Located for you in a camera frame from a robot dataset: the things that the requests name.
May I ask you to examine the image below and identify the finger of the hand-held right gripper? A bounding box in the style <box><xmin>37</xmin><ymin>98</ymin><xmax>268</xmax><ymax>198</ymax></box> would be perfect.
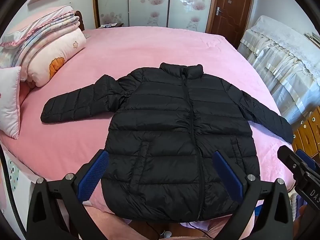
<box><xmin>296</xmin><ymin>149</ymin><xmax>320</xmax><ymax>173</ymax></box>
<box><xmin>277</xmin><ymin>145</ymin><xmax>313</xmax><ymax>188</ymax></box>

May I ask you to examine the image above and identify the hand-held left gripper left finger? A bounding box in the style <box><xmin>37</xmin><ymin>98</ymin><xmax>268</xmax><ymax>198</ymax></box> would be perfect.
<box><xmin>26</xmin><ymin>149</ymin><xmax>110</xmax><ymax>240</ymax></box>

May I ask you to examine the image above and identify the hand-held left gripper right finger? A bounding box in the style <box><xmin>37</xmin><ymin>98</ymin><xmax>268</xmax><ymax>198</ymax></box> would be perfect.
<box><xmin>212</xmin><ymin>151</ymin><xmax>293</xmax><ymax>240</ymax></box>

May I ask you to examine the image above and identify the black puffer jacket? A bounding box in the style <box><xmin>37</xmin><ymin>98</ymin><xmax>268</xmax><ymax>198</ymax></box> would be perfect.
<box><xmin>41</xmin><ymin>62</ymin><xmax>293</xmax><ymax>229</ymax></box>

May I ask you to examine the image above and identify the wooden drawer cabinet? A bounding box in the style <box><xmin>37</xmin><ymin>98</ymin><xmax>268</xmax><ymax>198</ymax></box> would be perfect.
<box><xmin>291</xmin><ymin>106</ymin><xmax>320</xmax><ymax>159</ymax></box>

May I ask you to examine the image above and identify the white pillow with pink trim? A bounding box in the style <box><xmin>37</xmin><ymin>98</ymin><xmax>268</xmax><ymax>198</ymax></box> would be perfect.
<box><xmin>0</xmin><ymin>66</ymin><xmax>22</xmax><ymax>140</ymax></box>

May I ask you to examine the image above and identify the pink pillow with orange print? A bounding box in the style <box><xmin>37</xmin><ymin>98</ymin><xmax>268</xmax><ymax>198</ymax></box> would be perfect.
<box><xmin>19</xmin><ymin>26</ymin><xmax>87</xmax><ymax>88</ymax></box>

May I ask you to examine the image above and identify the pink bed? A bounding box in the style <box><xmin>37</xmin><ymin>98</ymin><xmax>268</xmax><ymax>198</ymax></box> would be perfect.
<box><xmin>0</xmin><ymin>26</ymin><xmax>294</xmax><ymax>240</ymax></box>

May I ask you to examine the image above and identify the pastel striped quilt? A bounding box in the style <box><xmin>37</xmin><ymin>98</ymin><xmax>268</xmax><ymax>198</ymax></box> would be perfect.
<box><xmin>0</xmin><ymin>11</ymin><xmax>81</xmax><ymax>68</ymax></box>

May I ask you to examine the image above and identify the dark wooden headboard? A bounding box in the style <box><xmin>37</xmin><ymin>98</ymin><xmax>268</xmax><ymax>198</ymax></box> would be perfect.
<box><xmin>75</xmin><ymin>10</ymin><xmax>86</xmax><ymax>31</ymax></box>

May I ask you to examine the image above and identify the pink ruffled quilt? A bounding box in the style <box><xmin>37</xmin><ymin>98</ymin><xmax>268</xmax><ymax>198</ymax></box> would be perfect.
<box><xmin>0</xmin><ymin>5</ymin><xmax>75</xmax><ymax>48</ymax></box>

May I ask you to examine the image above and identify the brown wooden door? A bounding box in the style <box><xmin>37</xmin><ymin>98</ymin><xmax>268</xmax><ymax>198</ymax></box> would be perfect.
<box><xmin>206</xmin><ymin>0</ymin><xmax>255</xmax><ymax>48</ymax></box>

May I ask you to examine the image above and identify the floral sliding door wardrobe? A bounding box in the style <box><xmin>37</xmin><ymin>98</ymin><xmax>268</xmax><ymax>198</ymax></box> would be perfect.
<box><xmin>93</xmin><ymin>0</ymin><xmax>215</xmax><ymax>33</ymax></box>

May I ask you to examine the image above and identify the black cable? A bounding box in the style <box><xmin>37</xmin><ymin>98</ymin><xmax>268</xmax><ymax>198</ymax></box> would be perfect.
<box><xmin>144</xmin><ymin>221</ymin><xmax>218</xmax><ymax>240</ymax></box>

